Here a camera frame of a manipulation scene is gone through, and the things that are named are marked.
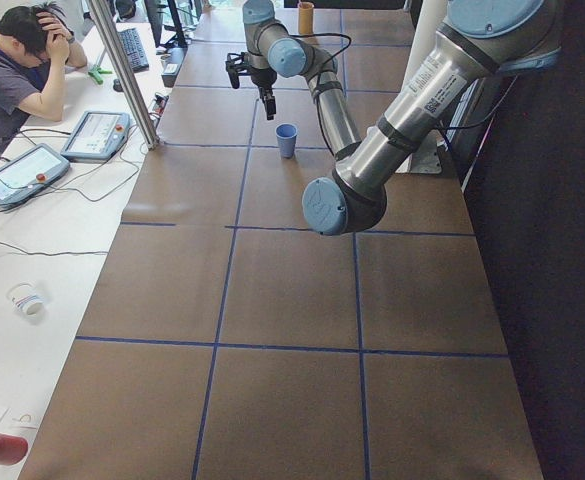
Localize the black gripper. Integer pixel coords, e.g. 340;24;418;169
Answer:
250;68;276;121

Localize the blue ribbed plastic cup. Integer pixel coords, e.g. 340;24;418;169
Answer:
275;123;298;158

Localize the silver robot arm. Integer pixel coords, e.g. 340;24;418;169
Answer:
226;1;564;235

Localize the bamboo cup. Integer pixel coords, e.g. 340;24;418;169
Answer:
297;1;314;35

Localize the white paper cup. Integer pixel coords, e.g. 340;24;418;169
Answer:
6;282;44;316

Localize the black keyboard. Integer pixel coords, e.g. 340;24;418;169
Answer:
118;28;149;72

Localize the green tool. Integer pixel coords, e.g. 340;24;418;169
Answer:
88;49;113;85

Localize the teach pendant far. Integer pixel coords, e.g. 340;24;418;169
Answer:
60;110;131;163

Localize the teach pendant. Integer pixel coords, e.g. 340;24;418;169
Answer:
60;110;131;163
0;144;70;207

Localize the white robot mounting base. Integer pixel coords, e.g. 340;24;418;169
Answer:
398;0;447;174

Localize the seated person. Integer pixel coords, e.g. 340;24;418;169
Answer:
0;1;87;152

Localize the teach pendant near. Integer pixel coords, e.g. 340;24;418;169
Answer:
0;144;70;207

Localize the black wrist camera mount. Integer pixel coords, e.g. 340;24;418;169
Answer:
225;52;250;89

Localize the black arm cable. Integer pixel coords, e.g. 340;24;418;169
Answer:
291;32;353;156

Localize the aluminium frame post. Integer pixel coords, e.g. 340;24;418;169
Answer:
87;0;159;150

